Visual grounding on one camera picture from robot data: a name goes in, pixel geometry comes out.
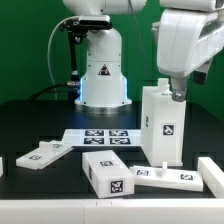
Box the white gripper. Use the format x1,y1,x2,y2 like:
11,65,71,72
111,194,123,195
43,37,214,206
157,9,224,102

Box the white door panel with knob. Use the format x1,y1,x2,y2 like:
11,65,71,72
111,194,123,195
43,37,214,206
129,163,203,192

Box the white cabinet box part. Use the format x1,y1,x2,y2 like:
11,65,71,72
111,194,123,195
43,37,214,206
82,150,134,198

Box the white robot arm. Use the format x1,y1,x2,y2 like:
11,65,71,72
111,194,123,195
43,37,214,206
62,0,224,113

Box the white marker base sheet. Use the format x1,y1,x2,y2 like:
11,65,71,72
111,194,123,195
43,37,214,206
62,129,141,147

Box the white left door panel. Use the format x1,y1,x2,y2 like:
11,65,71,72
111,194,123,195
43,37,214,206
16,140,73,170

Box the white right rail block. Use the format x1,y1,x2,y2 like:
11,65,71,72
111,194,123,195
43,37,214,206
198,157,224,199

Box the white rail block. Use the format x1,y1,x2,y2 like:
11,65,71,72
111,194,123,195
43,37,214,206
0,157,3,178
198,157,224,199

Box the black base cables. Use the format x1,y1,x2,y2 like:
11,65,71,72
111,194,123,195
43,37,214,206
27,81,82,102

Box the black camera on stand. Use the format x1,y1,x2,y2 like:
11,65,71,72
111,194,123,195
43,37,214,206
59,15,113,100

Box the white front rail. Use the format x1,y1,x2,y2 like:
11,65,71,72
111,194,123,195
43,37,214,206
0,199,224,224

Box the white curved cable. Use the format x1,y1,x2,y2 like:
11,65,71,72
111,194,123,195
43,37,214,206
47,15,80,86

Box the white left rail block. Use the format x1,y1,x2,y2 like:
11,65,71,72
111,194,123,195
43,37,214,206
0,157,3,178

